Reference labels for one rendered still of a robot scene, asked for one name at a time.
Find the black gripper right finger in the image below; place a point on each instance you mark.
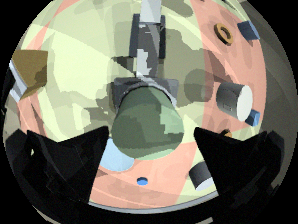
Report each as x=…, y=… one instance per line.
x=225, y=156

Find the light blue round disc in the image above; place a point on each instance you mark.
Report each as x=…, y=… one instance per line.
x=114, y=159

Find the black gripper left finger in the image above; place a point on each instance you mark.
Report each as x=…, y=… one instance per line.
x=76, y=160

